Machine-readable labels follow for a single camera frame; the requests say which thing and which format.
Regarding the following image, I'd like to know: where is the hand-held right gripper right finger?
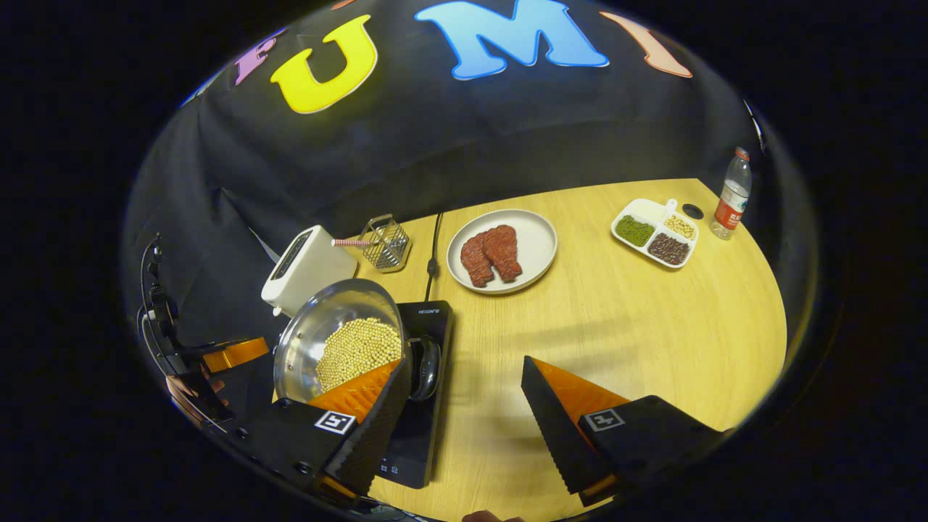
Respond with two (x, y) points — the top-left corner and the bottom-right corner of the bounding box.
(521, 355), (726, 508)

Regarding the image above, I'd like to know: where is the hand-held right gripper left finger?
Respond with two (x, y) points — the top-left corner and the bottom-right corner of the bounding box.
(232, 359), (413, 501)

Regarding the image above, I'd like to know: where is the black induction cooktop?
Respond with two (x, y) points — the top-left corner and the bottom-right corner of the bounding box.
(232, 300), (456, 490)

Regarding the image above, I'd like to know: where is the steel pot with black handle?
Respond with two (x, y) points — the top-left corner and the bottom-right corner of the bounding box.
(273, 278), (442, 404)

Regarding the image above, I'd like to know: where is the pile of soybeans in pot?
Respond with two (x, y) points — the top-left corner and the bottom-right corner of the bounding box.
(315, 317), (403, 394)

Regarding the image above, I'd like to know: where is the white toaster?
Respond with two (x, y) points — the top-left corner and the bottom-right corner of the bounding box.
(261, 225), (359, 318)

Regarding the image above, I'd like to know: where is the brown meat piece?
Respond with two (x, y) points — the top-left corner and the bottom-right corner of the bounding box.
(460, 233), (496, 289)
(482, 225), (523, 283)

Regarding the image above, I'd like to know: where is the white round plate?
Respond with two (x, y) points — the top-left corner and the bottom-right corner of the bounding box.
(446, 209), (558, 295)

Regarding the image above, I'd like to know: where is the heap of red beans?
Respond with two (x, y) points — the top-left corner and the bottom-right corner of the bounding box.
(647, 232), (691, 266)

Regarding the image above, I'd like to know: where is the heap of green mung beans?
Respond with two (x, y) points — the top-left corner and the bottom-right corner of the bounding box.
(616, 215), (657, 247)

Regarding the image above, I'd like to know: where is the white divided tray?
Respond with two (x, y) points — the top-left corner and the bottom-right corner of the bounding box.
(610, 198), (700, 270)

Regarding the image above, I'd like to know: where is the clear plastic water bottle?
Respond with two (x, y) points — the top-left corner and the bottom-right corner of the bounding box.
(710, 146), (753, 241)

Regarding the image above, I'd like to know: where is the black power cable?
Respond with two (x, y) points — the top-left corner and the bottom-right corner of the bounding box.
(424, 212), (444, 302)

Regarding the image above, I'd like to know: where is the wire mesh holder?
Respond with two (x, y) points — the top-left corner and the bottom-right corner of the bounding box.
(360, 214), (413, 274)

